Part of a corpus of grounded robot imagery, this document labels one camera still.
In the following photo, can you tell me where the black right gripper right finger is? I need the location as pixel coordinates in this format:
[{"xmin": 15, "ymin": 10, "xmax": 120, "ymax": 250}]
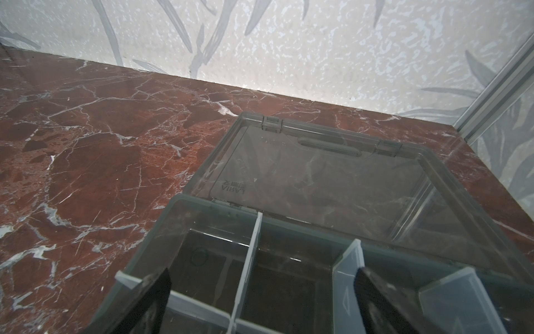
[{"xmin": 353, "ymin": 267, "xmax": 444, "ymax": 333}]

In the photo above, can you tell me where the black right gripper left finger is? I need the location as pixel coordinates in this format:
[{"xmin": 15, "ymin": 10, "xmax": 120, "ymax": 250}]
[{"xmin": 109, "ymin": 268, "xmax": 172, "ymax": 333}]

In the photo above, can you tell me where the clear plastic organizer box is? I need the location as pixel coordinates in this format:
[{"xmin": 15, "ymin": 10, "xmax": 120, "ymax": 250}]
[{"xmin": 86, "ymin": 113, "xmax": 533, "ymax": 333}]

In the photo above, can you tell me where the aluminium frame post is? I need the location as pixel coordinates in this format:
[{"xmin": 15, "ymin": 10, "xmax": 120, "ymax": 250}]
[{"xmin": 453, "ymin": 36, "xmax": 533, "ymax": 144}]

